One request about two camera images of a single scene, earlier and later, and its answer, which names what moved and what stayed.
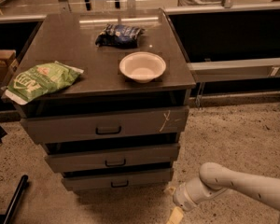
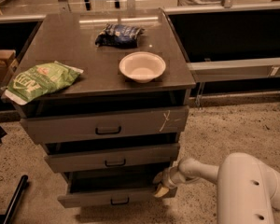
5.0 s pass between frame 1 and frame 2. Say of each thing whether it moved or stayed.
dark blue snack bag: stayed
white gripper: moved
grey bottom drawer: moved
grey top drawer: stayed
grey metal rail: stayed
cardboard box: stayed
